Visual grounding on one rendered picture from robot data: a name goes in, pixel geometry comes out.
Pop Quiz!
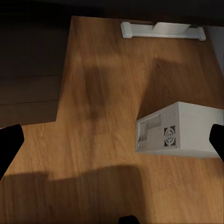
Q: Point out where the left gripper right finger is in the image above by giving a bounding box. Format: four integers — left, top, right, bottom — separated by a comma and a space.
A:
209, 124, 224, 161

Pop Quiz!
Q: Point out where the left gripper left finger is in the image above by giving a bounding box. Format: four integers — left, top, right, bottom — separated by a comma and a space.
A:
0, 124, 24, 180

